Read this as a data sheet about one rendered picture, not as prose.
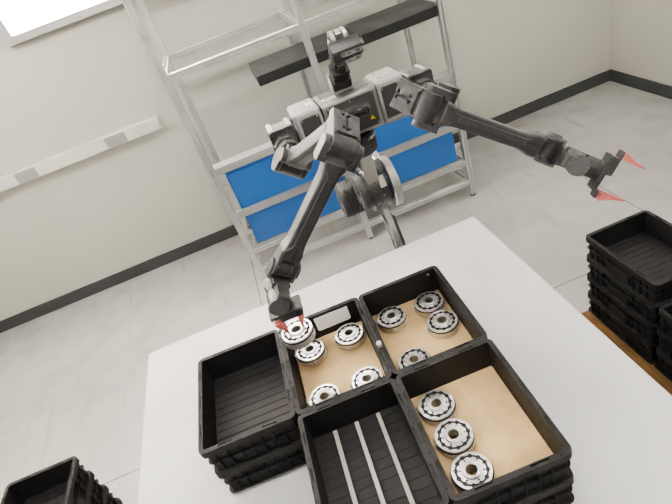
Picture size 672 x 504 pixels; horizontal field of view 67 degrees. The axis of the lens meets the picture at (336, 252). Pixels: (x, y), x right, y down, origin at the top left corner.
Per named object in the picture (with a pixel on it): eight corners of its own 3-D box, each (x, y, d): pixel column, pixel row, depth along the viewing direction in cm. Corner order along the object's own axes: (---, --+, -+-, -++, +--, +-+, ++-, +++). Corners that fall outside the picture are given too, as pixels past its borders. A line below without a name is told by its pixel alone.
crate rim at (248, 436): (200, 364, 179) (197, 360, 178) (280, 332, 180) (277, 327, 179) (201, 461, 146) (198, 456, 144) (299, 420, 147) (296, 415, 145)
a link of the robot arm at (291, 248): (361, 142, 130) (323, 128, 125) (366, 151, 125) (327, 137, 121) (295, 272, 149) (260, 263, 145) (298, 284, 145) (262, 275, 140)
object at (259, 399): (212, 382, 184) (198, 361, 178) (289, 351, 185) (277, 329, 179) (216, 478, 151) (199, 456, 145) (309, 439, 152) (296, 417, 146)
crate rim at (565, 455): (395, 381, 147) (393, 376, 146) (490, 342, 148) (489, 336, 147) (453, 508, 114) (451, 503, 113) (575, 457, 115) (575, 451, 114)
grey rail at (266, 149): (210, 173, 328) (207, 166, 325) (450, 75, 337) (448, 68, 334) (211, 179, 319) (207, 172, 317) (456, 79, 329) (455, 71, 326)
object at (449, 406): (413, 399, 147) (412, 398, 146) (445, 385, 147) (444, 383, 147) (427, 426, 138) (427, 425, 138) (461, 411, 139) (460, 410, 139)
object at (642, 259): (586, 310, 244) (583, 235, 219) (641, 286, 245) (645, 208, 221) (650, 367, 211) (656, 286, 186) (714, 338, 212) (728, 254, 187)
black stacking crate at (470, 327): (366, 319, 186) (357, 297, 180) (441, 289, 187) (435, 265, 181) (403, 401, 153) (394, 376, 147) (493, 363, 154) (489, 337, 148)
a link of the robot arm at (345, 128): (371, 110, 128) (336, 96, 124) (363, 161, 125) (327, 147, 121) (302, 160, 168) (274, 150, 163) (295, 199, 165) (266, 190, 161)
